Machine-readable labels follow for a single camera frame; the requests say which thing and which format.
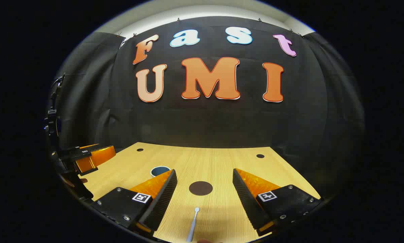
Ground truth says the dark brown round coaster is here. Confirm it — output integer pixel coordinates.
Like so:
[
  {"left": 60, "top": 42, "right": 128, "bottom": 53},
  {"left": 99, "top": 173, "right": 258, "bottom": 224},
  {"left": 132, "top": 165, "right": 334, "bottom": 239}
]
[{"left": 189, "top": 181, "right": 213, "bottom": 196}]

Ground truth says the wooden desktop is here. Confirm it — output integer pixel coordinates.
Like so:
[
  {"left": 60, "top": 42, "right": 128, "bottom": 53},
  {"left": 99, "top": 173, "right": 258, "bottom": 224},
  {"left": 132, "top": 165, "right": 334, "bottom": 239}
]
[{"left": 79, "top": 142, "right": 322, "bottom": 243}]

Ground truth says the black backdrop cloth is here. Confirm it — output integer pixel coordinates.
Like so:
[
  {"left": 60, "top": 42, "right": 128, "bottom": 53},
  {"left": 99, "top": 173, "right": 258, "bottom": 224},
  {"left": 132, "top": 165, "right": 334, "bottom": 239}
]
[{"left": 48, "top": 16, "right": 364, "bottom": 199}]

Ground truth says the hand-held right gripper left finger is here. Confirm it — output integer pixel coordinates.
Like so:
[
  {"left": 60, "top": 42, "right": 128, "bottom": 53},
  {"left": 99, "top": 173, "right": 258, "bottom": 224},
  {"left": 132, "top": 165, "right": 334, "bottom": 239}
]
[{"left": 91, "top": 169, "right": 178, "bottom": 234}]

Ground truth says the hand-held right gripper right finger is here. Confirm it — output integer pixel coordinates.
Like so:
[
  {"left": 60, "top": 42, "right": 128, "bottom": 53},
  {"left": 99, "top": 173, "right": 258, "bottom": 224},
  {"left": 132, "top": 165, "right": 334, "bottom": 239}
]
[{"left": 232, "top": 168, "right": 324, "bottom": 237}]

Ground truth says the white toothbrush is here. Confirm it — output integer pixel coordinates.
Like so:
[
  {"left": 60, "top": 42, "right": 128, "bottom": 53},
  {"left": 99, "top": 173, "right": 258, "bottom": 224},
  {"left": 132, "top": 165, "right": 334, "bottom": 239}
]
[{"left": 186, "top": 207, "right": 200, "bottom": 243}]

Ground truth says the light blue cup wooden handle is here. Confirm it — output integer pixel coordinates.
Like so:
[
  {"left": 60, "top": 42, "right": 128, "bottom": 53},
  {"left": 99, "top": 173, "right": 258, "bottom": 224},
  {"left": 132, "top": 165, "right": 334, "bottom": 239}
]
[{"left": 151, "top": 166, "right": 171, "bottom": 178}]

